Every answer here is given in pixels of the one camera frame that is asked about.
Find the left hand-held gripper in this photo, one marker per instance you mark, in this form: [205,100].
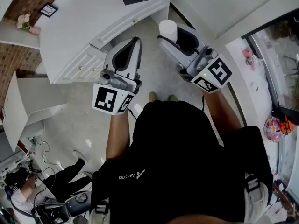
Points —
[121,78]

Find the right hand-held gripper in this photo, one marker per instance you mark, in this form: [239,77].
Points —
[198,66]

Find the white cylindrical cup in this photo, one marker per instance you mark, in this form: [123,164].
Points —
[167,29]

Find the person's right forearm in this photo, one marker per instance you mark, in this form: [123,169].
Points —
[222,111]

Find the person's left forearm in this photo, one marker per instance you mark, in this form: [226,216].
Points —
[118,136]

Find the white paper scrap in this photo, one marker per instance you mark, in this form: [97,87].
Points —
[137,108]

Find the person's left shoe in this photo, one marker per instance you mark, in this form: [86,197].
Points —
[153,96]

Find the person's shoe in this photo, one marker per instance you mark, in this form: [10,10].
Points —
[153,96]
[172,98]

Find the person's right shoe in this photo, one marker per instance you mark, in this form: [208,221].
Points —
[172,98]

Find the small pink ornament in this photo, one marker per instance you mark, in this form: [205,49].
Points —
[247,53]

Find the white desk with drawers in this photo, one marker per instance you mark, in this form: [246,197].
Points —
[77,38]

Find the dark-framed glass window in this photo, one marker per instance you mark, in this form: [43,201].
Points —
[275,62]

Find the person's black shirt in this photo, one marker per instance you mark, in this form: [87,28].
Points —
[177,160]

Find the pink patterned ball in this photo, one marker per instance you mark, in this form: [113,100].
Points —
[272,129]

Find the pink vase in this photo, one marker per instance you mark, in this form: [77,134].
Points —
[35,30]

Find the orange toy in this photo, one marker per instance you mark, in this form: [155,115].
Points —
[286,126]

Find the white cabinet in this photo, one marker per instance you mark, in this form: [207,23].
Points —
[18,111]

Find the pale pink flower bunch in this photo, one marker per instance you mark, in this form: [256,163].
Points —
[23,21]

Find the grey rounded device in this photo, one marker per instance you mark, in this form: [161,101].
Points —
[78,202]

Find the black picture frame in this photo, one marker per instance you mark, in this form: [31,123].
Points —
[48,9]

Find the white wall shelf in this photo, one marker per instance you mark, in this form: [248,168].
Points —
[16,37]

